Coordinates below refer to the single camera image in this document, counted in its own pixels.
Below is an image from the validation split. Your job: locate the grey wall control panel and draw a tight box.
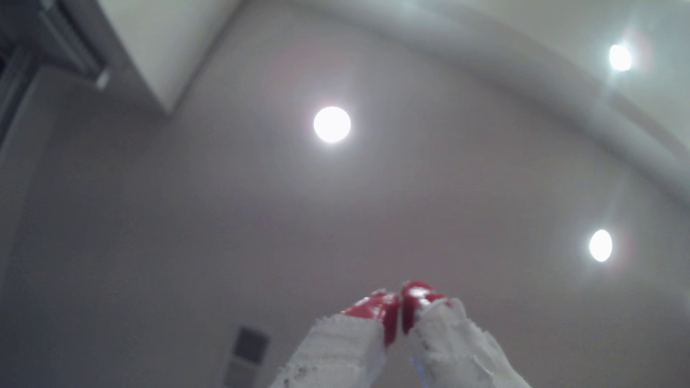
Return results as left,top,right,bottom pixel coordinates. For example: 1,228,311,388
222,323,270,388

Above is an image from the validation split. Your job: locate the round ceiling light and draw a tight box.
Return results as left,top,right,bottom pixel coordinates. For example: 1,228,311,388
589,229,613,263
608,43,633,72
313,106,352,144

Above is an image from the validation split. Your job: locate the grey ceiling fixture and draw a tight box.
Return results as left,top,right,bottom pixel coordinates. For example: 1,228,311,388
32,0,112,91

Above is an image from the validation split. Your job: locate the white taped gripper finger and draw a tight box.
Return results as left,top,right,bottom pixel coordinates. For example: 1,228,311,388
401,280,532,388
270,290,402,388

